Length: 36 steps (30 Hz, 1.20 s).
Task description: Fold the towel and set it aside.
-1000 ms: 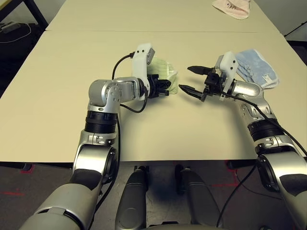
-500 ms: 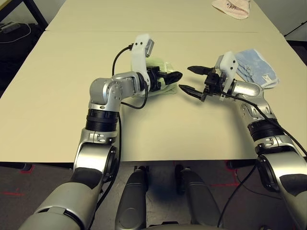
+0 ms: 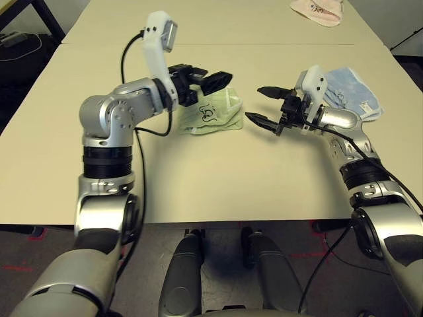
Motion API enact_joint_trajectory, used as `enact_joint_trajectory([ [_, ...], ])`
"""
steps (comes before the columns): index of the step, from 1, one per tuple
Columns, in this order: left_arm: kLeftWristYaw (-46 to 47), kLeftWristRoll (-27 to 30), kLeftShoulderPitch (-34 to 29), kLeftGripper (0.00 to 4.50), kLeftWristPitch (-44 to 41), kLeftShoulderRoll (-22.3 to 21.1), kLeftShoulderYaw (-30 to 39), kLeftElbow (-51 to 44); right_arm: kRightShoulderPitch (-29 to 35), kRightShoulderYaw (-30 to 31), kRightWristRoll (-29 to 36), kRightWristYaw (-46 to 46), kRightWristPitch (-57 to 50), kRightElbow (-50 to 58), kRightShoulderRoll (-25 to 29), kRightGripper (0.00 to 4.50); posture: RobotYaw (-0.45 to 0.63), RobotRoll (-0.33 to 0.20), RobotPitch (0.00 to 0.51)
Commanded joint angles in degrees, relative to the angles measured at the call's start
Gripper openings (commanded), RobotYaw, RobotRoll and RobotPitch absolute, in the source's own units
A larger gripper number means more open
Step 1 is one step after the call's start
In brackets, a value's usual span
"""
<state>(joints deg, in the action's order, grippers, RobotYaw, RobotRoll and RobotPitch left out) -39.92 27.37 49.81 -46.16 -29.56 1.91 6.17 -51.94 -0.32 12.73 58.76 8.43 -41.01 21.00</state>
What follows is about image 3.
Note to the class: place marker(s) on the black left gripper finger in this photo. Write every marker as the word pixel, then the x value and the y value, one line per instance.
pixel 216 82
pixel 200 74

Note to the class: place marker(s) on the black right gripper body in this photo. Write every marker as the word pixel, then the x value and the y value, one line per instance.
pixel 294 112

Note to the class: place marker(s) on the grey power adapter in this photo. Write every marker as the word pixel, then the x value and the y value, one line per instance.
pixel 13 38

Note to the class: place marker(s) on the green towel with white edging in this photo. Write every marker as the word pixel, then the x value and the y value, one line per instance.
pixel 211 115

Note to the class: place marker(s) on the grey left robot leg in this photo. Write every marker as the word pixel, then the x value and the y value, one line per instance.
pixel 181 274

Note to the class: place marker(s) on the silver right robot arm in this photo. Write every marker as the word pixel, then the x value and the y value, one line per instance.
pixel 370 171

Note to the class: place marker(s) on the round grey floor object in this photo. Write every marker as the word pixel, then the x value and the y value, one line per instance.
pixel 365 313

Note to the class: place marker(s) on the grey robot leg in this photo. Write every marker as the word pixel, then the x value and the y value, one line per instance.
pixel 277 274
pixel 181 274

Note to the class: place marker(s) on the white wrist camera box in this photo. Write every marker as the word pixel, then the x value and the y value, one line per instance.
pixel 315 86
pixel 155 49

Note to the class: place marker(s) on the pink towel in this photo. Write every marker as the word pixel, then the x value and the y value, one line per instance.
pixel 320 11

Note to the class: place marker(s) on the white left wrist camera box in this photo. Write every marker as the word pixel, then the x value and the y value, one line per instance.
pixel 155 49

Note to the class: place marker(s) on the wooden side table black frame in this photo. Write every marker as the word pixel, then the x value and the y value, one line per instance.
pixel 49 20

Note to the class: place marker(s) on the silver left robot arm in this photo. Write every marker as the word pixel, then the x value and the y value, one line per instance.
pixel 105 158

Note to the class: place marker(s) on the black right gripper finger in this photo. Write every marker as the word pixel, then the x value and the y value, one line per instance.
pixel 276 92
pixel 264 121

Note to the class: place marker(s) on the pale robot torso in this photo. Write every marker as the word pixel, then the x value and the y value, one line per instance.
pixel 257 313

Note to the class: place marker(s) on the grey right robot leg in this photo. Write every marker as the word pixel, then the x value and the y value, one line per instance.
pixel 277 274

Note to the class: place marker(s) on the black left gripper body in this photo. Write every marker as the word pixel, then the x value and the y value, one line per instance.
pixel 185 86

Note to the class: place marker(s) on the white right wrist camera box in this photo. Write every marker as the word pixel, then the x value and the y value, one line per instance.
pixel 315 86

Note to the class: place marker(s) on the folded light blue towel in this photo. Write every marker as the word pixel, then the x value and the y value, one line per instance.
pixel 353 89

